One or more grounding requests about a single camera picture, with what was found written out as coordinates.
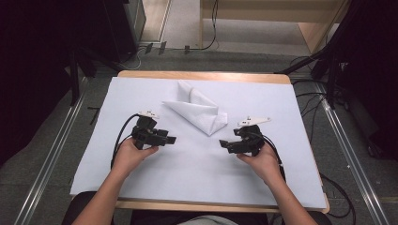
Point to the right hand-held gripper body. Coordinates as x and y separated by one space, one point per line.
250 140

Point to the light wooden desk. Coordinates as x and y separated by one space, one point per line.
269 14

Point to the person's right hand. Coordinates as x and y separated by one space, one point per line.
263 164

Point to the black curtain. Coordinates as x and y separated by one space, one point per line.
34 78
372 62

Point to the wooden table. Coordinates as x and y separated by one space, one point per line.
203 75

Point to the person's left hand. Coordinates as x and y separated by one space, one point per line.
131 157

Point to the black metal stand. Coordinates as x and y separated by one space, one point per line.
75 78
328 72

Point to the metal floor rail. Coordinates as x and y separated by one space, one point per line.
350 156
53 156

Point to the person's dark trousers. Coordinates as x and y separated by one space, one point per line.
150 218

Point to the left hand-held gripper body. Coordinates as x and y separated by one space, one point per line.
146 132

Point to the white table sheet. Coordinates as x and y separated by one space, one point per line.
194 175

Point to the person's grey shirt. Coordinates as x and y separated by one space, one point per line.
208 221

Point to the white zippered fabric cover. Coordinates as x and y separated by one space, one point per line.
200 109

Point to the dark cabinet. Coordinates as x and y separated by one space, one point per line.
123 25

